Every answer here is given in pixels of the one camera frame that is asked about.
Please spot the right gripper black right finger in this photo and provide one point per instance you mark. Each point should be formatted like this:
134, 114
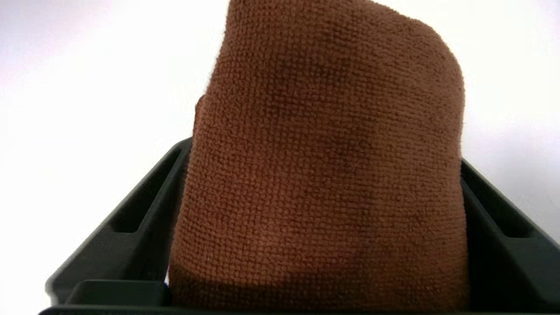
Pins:
512, 262

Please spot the brown towel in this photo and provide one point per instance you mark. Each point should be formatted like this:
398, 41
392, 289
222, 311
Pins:
323, 166

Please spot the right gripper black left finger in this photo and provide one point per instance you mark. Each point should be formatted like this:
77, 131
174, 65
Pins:
127, 253

